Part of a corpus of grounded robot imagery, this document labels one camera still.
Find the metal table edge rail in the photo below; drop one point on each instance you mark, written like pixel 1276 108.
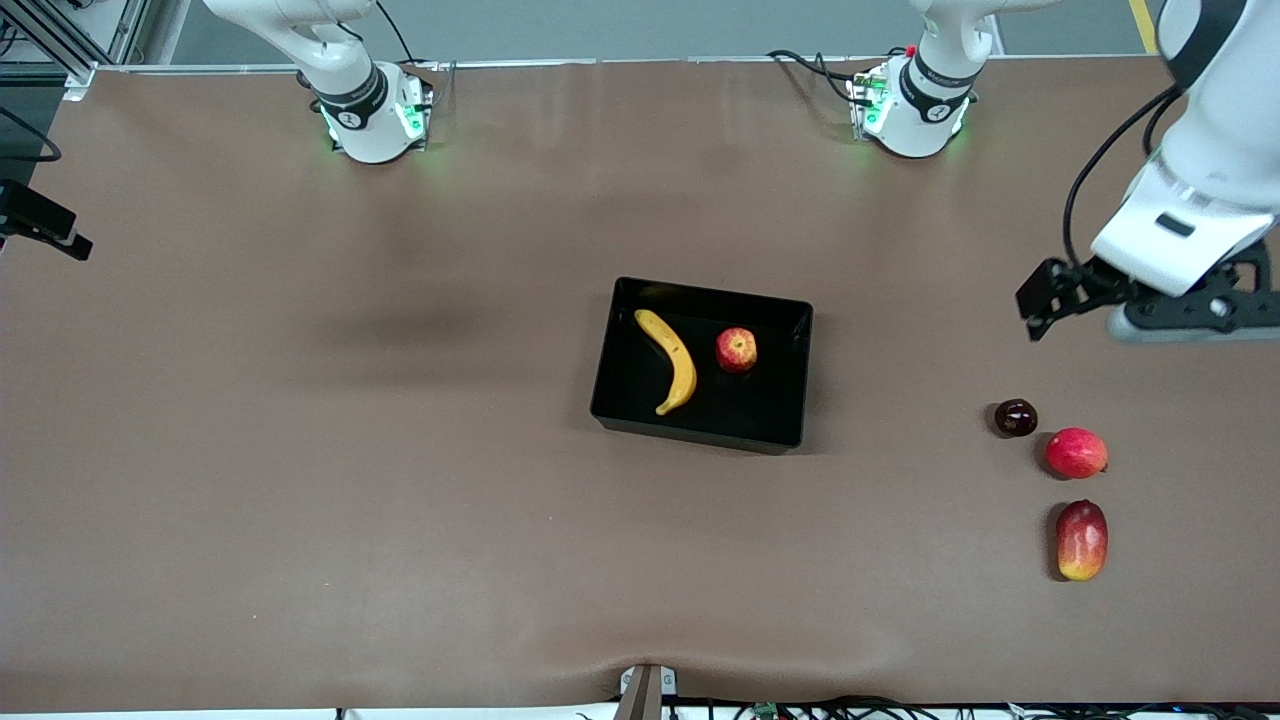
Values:
pixel 650 60

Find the grey clamp with brown post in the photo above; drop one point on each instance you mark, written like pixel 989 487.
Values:
pixel 645 695

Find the black rectangular box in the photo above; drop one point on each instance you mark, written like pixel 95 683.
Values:
pixel 760 410

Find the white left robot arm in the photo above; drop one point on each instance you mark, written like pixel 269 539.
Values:
pixel 930 100

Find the red yellow apple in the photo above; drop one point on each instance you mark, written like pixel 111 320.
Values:
pixel 736 350

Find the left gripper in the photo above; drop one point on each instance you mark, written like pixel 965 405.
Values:
pixel 1097 276

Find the large table cover mat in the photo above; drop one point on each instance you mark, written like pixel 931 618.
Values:
pixel 300 500

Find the red yellow mango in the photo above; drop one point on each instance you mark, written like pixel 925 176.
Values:
pixel 1082 540

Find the dark purple mangosteen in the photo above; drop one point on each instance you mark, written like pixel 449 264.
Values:
pixel 1016 418

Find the yellow banana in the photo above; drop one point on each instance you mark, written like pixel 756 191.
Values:
pixel 680 365

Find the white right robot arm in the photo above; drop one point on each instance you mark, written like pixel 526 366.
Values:
pixel 370 120

